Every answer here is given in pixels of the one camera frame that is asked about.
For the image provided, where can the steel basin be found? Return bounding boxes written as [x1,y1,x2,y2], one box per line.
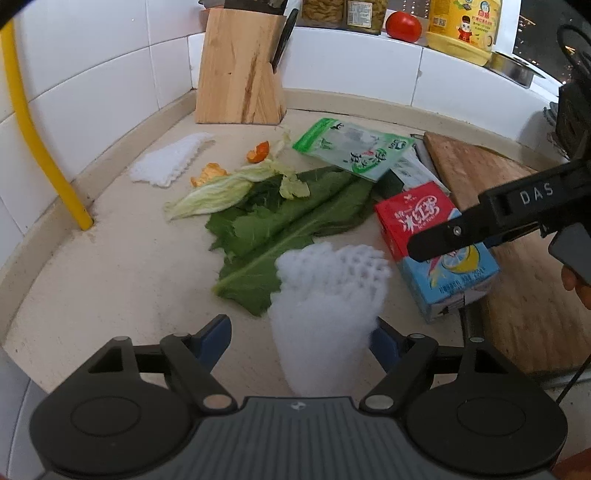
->
[489,51,546,89]

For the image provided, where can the napa cabbage leaf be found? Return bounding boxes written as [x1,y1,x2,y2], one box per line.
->
[164,131,298,221]

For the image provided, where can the white foam sheet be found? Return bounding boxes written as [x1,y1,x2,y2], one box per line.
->
[129,133,216,188]

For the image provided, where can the wooden cutting board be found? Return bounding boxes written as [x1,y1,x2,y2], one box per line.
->
[424,132,591,376]

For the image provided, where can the black kitchen scissors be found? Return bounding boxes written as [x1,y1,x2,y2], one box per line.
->
[271,8,300,75]

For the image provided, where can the wooden knife block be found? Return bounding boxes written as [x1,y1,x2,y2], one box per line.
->
[195,7,288,125]

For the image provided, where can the red tomato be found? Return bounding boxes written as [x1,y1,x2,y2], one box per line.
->
[385,11,423,44]

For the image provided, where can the kitchen window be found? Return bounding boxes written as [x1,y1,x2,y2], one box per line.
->
[512,0,575,80]

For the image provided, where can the yellow pipe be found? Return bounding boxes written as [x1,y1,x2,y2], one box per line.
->
[0,21,96,232]

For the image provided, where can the black cable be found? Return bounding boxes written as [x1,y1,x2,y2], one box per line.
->
[556,23,591,88]
[554,356,591,408]

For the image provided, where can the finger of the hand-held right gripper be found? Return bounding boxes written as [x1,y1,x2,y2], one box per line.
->
[407,203,497,262]
[485,225,551,253]

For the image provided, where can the yellow oil bottle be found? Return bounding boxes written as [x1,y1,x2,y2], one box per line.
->
[425,0,504,66]

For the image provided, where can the green snack packet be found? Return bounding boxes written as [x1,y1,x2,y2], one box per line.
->
[292,117,415,182]

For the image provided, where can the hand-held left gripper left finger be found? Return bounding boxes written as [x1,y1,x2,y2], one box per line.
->
[65,315,236,414]

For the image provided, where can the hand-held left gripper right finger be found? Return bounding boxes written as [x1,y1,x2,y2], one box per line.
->
[361,318,541,414]

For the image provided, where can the white foam fruit net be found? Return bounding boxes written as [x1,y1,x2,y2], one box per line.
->
[268,244,391,398]

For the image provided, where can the orange-lidded pickle jar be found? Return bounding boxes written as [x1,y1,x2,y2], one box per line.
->
[344,0,389,36]

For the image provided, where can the person's right hand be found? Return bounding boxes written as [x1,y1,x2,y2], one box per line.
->
[561,267,591,311]

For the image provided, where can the orange peel piece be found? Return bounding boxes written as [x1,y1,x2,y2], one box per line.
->
[191,162,229,188]
[244,141,271,165]

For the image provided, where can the small napa cabbage piece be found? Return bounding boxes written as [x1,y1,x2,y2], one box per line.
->
[279,175,311,200]

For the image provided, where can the red and blue drink carton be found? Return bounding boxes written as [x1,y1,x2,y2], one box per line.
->
[374,181,501,324]

